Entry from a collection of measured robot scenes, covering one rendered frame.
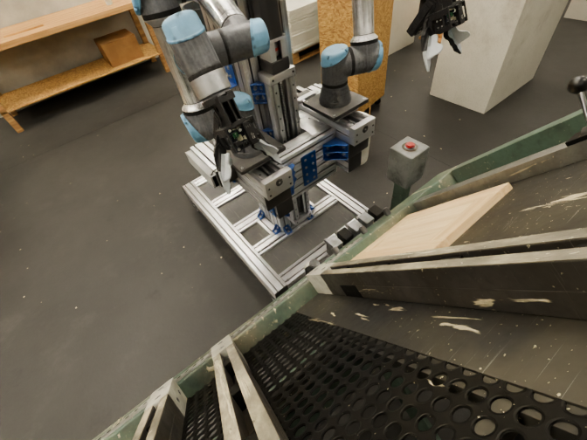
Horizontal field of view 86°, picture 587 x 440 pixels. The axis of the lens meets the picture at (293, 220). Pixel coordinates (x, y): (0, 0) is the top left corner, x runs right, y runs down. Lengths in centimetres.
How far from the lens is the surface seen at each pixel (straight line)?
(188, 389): 102
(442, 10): 106
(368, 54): 152
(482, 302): 49
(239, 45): 81
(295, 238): 202
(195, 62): 69
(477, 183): 106
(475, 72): 355
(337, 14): 303
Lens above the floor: 181
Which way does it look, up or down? 49 degrees down
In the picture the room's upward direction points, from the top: 11 degrees counter-clockwise
